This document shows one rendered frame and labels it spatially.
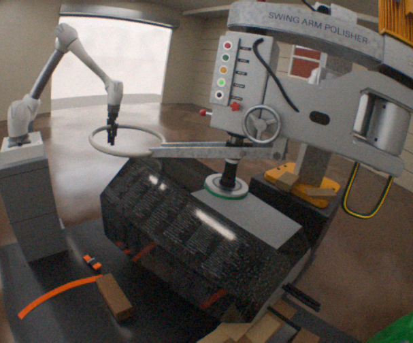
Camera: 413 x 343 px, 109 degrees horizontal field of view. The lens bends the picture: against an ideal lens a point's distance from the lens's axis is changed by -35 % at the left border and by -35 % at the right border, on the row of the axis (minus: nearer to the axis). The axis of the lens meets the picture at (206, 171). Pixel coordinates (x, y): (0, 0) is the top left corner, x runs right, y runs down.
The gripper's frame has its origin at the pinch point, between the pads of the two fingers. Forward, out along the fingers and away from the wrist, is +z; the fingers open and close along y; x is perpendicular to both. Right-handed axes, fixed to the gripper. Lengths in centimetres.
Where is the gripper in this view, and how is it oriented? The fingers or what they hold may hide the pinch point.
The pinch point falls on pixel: (111, 139)
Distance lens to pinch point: 159.8
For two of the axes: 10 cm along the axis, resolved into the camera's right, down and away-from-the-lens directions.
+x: 6.3, -2.2, 7.5
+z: -2.2, 8.7, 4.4
